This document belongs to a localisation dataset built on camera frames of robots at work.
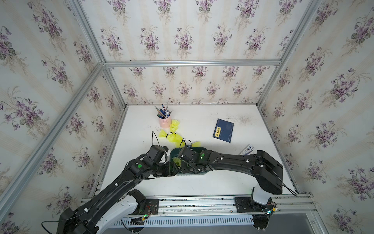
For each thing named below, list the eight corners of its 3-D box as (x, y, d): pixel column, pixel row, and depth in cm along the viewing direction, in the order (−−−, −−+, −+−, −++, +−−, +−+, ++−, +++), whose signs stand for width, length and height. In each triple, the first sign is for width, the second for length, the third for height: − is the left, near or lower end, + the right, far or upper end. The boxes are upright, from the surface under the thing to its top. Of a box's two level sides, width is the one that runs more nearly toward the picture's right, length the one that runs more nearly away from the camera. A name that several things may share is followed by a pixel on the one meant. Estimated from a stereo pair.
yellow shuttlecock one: (168, 132, 104) (168, 129, 101) (172, 122, 110) (172, 119, 107) (175, 133, 103) (175, 130, 100) (179, 123, 109) (179, 120, 106)
